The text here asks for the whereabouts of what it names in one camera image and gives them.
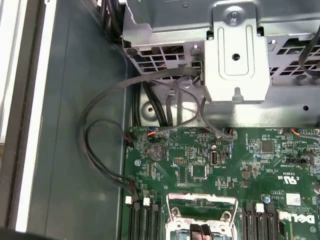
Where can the internal USB port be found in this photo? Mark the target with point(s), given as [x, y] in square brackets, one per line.
[214, 158]

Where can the white board label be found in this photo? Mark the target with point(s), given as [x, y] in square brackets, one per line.
[293, 199]

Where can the black square chip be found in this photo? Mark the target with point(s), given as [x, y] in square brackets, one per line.
[267, 147]

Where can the installed green RAM stick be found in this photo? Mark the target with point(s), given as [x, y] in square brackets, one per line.
[290, 232]

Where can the black open PC case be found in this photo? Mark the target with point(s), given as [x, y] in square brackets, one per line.
[75, 175]

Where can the silver drive cage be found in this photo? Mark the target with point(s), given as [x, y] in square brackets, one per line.
[237, 37]

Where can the silver board screw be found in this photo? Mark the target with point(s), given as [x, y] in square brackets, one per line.
[214, 147]
[137, 163]

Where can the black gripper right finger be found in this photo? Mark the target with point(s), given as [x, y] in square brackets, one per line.
[207, 232]

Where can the silver coin battery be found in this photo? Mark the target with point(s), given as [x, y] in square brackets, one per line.
[156, 153]

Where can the green motherboard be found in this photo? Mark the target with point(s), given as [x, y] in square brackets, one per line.
[250, 160]

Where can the metal socket cover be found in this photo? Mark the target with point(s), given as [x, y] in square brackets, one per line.
[178, 201]

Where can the black fan connector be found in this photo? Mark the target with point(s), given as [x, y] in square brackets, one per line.
[128, 140]

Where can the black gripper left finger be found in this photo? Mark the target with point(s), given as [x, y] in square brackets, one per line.
[195, 232]

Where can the CPU socket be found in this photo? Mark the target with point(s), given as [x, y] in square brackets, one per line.
[173, 233]

